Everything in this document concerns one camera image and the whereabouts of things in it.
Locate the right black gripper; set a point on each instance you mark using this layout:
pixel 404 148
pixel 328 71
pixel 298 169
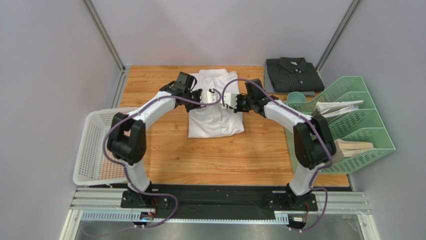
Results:
pixel 237 103

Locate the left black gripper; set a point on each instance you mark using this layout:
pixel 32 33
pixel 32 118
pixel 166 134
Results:
pixel 198 106

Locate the white long sleeve shirt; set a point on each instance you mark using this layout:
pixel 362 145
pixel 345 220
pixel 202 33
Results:
pixel 214 121

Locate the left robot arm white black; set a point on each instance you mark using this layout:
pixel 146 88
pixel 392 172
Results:
pixel 125 144

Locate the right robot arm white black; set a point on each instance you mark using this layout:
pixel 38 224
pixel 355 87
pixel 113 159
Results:
pixel 313 142

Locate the stack of white papers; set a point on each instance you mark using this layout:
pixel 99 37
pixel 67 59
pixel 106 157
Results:
pixel 335 109

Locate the brown paper stack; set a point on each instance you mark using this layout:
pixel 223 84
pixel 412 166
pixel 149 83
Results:
pixel 347 149

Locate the folded grey shirt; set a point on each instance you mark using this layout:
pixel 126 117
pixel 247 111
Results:
pixel 270 89

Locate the green cup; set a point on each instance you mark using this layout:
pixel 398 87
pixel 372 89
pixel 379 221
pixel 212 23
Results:
pixel 296 97

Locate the folded dark striped shirt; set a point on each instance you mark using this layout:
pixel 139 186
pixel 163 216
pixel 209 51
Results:
pixel 293 74

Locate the green file organizer rack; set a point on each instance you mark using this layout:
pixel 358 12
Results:
pixel 361 125

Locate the white plastic basket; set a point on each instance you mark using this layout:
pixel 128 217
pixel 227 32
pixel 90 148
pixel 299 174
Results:
pixel 92 168

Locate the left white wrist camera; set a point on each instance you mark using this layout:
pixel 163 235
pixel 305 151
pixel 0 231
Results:
pixel 209 97

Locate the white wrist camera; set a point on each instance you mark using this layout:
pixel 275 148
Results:
pixel 209 97
pixel 229 101

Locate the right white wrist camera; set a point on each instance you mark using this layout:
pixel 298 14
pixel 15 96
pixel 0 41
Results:
pixel 229 101

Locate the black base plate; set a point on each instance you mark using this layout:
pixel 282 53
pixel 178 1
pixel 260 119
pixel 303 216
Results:
pixel 219 202

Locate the aluminium frame rail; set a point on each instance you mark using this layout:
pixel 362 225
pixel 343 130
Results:
pixel 98 23

